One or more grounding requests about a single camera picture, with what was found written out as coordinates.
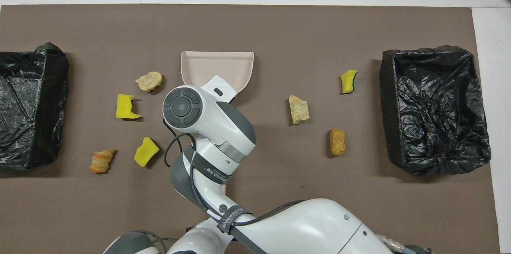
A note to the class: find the notched yellow sponge piece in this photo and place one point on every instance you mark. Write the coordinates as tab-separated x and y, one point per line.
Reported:
125	108

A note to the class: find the bin with black bag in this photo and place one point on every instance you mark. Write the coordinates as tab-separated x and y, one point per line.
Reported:
24	134
439	146

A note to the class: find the pale angular toy bread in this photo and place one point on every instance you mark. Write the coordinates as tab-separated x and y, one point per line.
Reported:
299	110

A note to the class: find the brown oval toy bread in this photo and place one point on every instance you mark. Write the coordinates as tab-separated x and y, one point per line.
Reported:
337	142

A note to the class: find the orange striped toy croissant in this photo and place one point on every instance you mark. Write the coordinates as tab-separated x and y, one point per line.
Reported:
102	162

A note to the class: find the brown table mat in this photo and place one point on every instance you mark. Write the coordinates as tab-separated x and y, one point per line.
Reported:
279	26

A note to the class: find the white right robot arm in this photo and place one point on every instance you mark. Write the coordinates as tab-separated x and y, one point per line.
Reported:
215	118

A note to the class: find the yellow green sponge piece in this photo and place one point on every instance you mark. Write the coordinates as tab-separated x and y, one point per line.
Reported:
348	82

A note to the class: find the rounded yellow sponge piece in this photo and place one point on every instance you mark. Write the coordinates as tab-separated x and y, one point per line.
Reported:
145	152

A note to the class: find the beige plastic dustpan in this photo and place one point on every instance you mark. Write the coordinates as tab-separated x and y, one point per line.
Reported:
207	66

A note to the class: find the pale toy croissant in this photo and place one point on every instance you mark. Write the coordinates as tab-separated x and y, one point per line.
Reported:
149	81

